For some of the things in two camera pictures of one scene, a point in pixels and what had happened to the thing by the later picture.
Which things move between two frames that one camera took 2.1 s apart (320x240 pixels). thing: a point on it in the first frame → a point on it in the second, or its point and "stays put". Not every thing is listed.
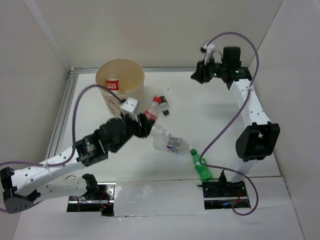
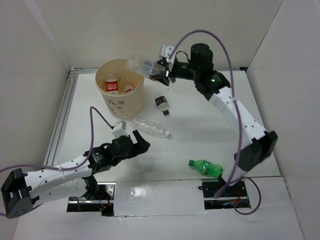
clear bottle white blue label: x=174 y=145 → x=146 y=68
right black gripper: x=201 y=71 → x=162 y=78
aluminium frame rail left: x=69 y=85 stays put
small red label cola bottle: x=151 y=112 → x=131 y=87
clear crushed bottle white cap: x=157 y=130 stays put
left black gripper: x=143 y=130 → x=141 y=146
